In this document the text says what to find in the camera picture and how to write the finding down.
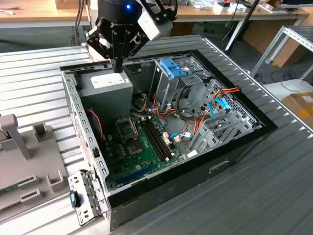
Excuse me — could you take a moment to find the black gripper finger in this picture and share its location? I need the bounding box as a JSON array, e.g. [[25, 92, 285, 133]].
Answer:
[[85, 25, 120, 73], [119, 29, 150, 73]]

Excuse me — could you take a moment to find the long blue data wire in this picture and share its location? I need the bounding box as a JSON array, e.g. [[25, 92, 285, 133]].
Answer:
[[209, 97, 232, 118]]

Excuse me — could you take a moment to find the orange yellow power wire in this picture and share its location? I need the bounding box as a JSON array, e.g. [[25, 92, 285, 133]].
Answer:
[[192, 85, 242, 138]]

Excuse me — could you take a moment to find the grey metal disk bay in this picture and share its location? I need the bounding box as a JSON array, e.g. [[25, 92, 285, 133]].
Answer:
[[187, 79, 264, 159]]

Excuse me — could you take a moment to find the blue plastic drive clip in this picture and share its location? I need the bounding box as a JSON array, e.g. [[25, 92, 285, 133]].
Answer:
[[171, 66, 190, 79], [158, 58, 181, 74]]

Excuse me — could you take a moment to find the flat cardboard box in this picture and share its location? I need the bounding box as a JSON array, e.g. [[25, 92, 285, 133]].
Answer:
[[55, 0, 91, 10]]

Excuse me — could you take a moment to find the small brown cardboard box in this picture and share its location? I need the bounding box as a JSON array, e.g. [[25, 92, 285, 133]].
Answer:
[[170, 22, 196, 38]]

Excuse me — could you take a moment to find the grey power supply unit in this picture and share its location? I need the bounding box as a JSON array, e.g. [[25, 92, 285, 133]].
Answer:
[[77, 68, 134, 123]]

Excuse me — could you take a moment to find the wooden desk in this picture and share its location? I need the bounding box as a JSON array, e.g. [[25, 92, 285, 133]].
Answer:
[[171, 0, 311, 26], [0, 0, 98, 29]]

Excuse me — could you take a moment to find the grey metal drive cage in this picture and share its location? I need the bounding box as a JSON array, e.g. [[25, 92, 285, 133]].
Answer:
[[150, 57, 211, 110]]

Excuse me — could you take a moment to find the CPU socket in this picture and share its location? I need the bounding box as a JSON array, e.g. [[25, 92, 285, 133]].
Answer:
[[114, 117, 139, 141]]

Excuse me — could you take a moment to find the black RAM slot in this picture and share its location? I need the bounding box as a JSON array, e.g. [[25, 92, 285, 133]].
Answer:
[[152, 118, 174, 158], [145, 119, 169, 160], [141, 119, 166, 161], [148, 118, 171, 159]]

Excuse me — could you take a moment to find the black stand pole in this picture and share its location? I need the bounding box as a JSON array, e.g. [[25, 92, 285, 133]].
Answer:
[[224, 0, 260, 53]]

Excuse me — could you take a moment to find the green motherboard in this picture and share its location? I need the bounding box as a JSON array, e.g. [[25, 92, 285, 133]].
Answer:
[[104, 115, 184, 191]]

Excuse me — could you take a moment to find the blue expansion slot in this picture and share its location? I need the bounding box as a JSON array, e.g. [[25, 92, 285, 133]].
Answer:
[[114, 163, 155, 186]]

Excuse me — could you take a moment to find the grey parts rack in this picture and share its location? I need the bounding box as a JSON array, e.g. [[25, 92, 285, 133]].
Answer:
[[0, 114, 69, 213]]

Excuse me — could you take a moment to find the black open PC case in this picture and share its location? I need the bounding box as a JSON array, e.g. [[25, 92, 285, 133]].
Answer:
[[60, 49, 279, 232]]

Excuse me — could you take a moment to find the white side table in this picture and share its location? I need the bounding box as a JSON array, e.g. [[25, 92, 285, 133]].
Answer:
[[265, 79, 313, 103]]

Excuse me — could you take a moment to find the green RAM stick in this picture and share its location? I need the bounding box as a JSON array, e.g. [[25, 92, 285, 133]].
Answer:
[[0, 186, 20, 197]]

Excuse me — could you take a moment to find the cardboard box yellow tape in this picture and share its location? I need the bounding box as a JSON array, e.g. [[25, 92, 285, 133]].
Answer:
[[282, 92, 313, 125]]

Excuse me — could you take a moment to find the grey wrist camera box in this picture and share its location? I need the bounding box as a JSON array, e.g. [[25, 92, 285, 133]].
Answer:
[[137, 9, 172, 41]]

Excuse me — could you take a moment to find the yellow black wire bundle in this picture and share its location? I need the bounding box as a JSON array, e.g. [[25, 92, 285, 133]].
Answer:
[[133, 93, 149, 113]]

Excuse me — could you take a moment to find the orange red wire bundle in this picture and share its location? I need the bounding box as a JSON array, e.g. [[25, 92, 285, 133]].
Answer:
[[151, 93, 196, 123]]

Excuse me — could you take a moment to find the red black fan wire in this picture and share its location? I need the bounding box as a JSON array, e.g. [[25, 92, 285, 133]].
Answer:
[[87, 109, 105, 142]]

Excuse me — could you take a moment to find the short blue data wire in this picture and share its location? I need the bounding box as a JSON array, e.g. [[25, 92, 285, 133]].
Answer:
[[170, 132, 194, 143]]

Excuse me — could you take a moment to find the metal expansion slot bracket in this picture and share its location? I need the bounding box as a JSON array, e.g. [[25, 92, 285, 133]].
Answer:
[[67, 168, 110, 226]]

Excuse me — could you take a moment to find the black tool with blue ring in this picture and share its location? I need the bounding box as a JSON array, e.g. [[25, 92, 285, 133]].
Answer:
[[69, 190, 82, 209]]

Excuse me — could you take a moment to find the aluminium profile frame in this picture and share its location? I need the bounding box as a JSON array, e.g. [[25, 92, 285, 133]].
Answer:
[[250, 25, 313, 79]]

